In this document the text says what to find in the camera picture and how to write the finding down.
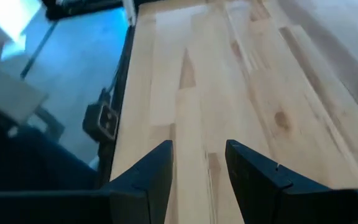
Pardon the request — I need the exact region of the white box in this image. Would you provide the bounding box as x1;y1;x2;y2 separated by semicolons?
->
0;9;48;124

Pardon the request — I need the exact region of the black aluminium table frame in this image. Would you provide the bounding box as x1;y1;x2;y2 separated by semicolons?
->
42;0;155;190

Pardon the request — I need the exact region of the dark blue chair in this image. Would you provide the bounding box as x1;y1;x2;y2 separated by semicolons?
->
0;98;99;194

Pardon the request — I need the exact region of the white label strip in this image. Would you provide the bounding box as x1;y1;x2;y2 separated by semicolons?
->
122;0;138;27

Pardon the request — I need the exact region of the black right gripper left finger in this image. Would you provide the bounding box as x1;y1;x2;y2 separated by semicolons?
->
0;139;175;224

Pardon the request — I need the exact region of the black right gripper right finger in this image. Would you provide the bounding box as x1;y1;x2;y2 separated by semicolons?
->
224;139;358;224

